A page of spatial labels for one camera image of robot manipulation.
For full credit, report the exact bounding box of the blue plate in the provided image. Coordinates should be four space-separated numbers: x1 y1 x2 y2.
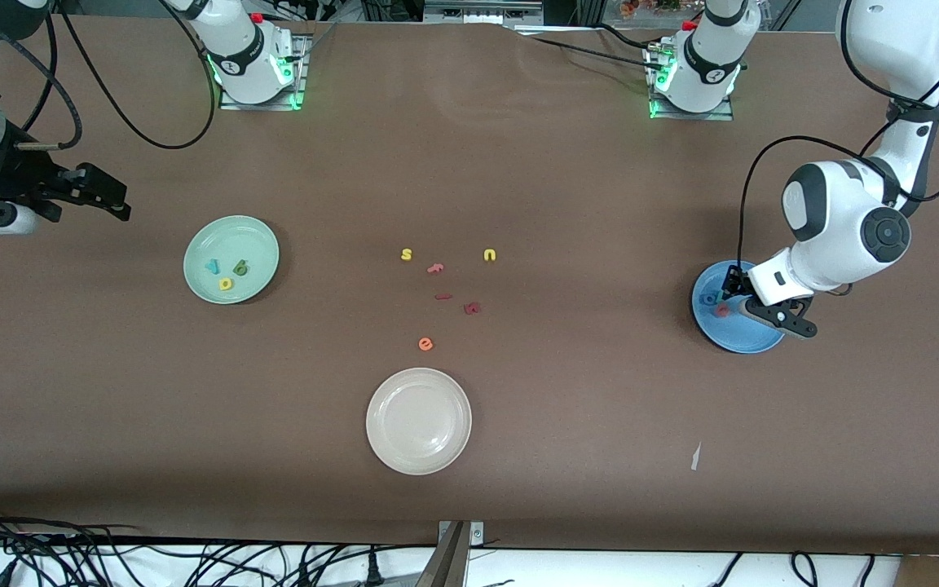
691 260 788 354

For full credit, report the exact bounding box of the light green plate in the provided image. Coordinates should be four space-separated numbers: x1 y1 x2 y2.
183 215 280 305

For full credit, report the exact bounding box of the brown paper table cover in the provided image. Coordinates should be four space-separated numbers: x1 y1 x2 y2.
0 16 939 557

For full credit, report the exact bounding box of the white plate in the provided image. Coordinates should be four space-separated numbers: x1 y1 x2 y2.
366 368 473 476

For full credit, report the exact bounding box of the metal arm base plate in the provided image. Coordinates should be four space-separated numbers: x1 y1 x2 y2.
647 45 735 121
219 33 309 111

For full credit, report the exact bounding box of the metal clamp bracket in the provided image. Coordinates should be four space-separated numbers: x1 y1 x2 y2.
435 520 485 587

